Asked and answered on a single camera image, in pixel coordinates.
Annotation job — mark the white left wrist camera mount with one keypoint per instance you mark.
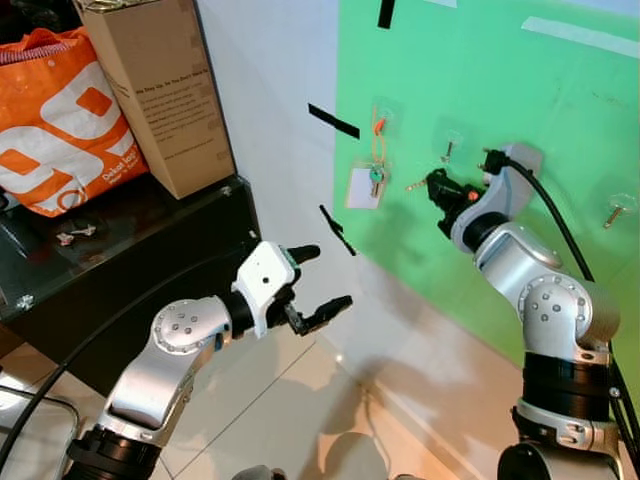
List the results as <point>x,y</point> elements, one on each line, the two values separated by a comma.
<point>262,280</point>

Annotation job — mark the black cabinet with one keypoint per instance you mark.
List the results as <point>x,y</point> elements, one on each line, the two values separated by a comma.
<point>120,280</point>

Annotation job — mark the short white tape strip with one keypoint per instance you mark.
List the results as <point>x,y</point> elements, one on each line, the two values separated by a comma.
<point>442,3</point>

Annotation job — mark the black tape strip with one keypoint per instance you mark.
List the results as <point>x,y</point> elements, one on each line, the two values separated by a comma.
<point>338,230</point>
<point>386,13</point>
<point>335,121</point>

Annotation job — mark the brown cardboard box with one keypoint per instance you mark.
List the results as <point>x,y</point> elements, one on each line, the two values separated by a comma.
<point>165,100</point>

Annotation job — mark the small brass key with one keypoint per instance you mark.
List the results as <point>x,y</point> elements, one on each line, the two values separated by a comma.
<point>415,185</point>

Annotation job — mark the orange key loop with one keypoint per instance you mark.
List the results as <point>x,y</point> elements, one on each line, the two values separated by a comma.
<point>378,140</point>

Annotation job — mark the silver key bunch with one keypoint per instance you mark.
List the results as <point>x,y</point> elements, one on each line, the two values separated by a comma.
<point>76,234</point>

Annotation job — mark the orange white shopping bag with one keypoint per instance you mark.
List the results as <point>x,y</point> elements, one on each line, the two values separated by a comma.
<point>50,130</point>

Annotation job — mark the white key tag card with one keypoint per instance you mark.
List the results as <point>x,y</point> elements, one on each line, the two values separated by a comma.
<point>362,190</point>

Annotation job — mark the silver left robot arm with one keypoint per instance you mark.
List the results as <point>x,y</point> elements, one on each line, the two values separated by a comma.
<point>150,380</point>

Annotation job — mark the clear adhesive wall hook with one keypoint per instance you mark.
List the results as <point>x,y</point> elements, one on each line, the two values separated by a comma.
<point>620,205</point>
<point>452,143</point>
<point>383,110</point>

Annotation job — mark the long white tape strip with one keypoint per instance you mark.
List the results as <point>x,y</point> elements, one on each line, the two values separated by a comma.
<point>580,35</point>

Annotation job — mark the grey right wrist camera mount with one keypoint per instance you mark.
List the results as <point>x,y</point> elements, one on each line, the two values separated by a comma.
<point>505,195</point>

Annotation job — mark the green wall sheet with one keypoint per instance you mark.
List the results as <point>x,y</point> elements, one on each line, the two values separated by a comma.
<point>520,110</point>

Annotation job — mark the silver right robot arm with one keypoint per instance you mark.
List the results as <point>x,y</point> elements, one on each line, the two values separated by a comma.
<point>550,305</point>

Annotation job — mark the green capped silver key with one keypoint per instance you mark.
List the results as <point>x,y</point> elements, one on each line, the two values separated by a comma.
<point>376,180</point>

